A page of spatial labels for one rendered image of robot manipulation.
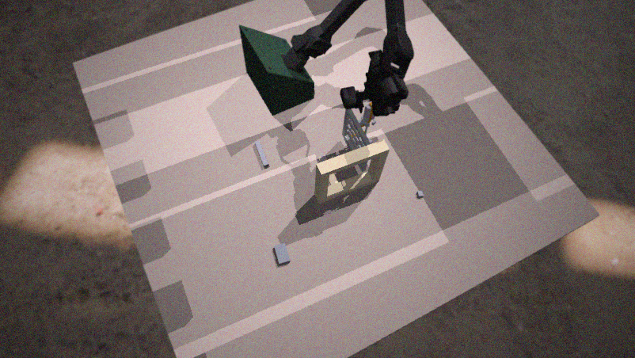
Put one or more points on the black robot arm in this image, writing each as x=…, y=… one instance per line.
x=397, y=48

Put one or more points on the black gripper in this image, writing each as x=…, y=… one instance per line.
x=352, y=98

